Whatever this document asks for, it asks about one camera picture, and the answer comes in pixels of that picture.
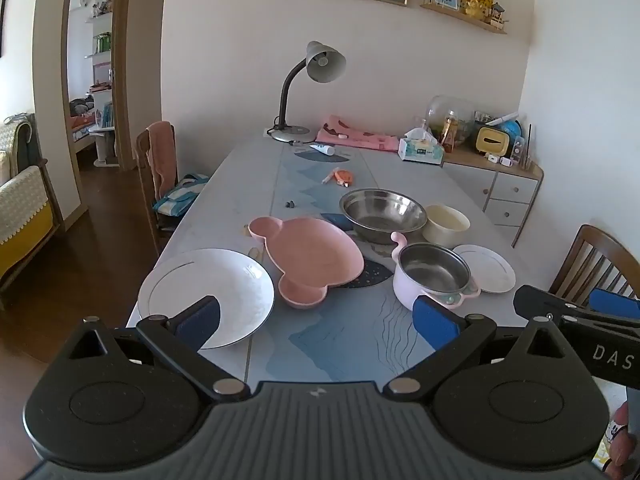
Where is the pink pen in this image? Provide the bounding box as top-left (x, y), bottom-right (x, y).
top-left (321, 168), bottom-right (338, 184)

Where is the pink pot with steel insert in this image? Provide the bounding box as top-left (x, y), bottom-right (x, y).
top-left (390, 232), bottom-right (480, 311)

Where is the white tube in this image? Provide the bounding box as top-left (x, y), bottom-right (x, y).
top-left (310, 143), bottom-right (335, 156)

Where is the yellow box on cabinet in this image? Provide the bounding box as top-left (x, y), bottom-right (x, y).
top-left (475, 126), bottom-right (511, 157)

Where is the glass jar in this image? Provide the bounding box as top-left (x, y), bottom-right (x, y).
top-left (426, 94), bottom-right (476, 148)

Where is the small white plate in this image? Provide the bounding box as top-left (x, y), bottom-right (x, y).
top-left (454, 244), bottom-right (516, 294)

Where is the person right hand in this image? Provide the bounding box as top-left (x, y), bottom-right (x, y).
top-left (604, 401), bottom-right (634, 480)

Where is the pink cloth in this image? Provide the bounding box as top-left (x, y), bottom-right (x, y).
top-left (316, 116), bottom-right (399, 153)

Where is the wooden chair with pink towel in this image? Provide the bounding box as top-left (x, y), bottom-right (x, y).
top-left (134, 120), bottom-right (178, 256)

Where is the large white plate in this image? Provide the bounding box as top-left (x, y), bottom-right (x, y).
top-left (138, 248), bottom-right (274, 349)

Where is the cream round bowl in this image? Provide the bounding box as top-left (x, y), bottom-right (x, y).
top-left (422, 204), bottom-right (471, 248)

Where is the wooden chair right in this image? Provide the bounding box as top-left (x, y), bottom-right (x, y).
top-left (549, 224), bottom-right (640, 307)

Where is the striped bag on chair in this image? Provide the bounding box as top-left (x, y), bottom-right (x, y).
top-left (153, 174), bottom-right (209, 218)

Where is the wall shelf with ornaments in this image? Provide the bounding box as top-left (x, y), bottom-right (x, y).
top-left (421, 0), bottom-right (508, 35)

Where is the sofa with yellow cover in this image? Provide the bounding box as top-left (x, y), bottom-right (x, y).
top-left (0, 114), bottom-right (62, 290)

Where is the tissue box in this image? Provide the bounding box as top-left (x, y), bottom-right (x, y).
top-left (398, 127), bottom-right (445, 166)

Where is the white sideboard cabinet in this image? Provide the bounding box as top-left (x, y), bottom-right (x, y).
top-left (442, 148), bottom-right (544, 247)

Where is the orange tape dispenser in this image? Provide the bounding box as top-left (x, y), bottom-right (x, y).
top-left (333, 169), bottom-right (354, 188)

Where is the grey desk lamp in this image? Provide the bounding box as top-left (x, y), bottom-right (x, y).
top-left (264, 40), bottom-right (346, 145)

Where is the pink bear-shaped plate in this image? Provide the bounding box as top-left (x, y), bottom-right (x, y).
top-left (248, 217), bottom-right (364, 310)

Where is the blue globe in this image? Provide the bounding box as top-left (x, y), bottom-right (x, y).
top-left (499, 119), bottom-right (522, 145)

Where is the large stainless steel bowl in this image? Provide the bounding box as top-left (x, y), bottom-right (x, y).
top-left (340, 188), bottom-right (427, 245)

